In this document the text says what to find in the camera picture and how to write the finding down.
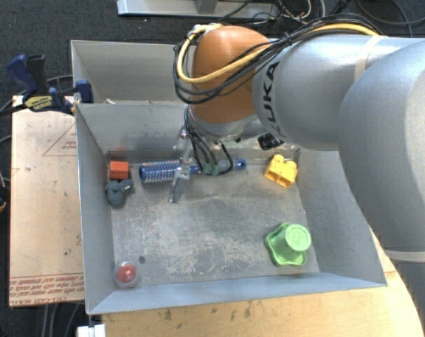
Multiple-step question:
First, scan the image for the black cylinder on white bracket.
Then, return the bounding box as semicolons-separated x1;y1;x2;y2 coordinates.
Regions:
257;133;285;151

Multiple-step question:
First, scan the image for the blue ribbed roller with handle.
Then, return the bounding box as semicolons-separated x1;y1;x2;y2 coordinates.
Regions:
138;157;248;185

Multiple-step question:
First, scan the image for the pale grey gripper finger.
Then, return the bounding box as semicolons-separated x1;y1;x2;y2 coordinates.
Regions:
168;168;193;204

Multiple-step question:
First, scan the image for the orange block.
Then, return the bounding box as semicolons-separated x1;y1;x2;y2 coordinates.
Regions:
109;160;130;181

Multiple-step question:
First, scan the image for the green cup with flower base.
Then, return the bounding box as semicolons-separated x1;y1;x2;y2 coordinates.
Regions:
264;222;312;267

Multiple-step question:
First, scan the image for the yellow toy block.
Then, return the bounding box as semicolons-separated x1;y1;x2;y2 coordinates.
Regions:
264;154;299;189

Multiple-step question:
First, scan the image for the red ball in clear dome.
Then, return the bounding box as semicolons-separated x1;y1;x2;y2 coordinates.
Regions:
112;260;141;289

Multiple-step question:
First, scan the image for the grey toy animal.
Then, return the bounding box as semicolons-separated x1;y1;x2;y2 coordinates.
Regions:
104;178;135;209

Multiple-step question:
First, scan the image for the brown cardboard board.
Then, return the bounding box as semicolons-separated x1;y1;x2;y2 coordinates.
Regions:
8;95;86;308

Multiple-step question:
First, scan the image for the grey metal bin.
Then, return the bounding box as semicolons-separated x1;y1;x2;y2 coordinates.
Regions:
70;39;388;316

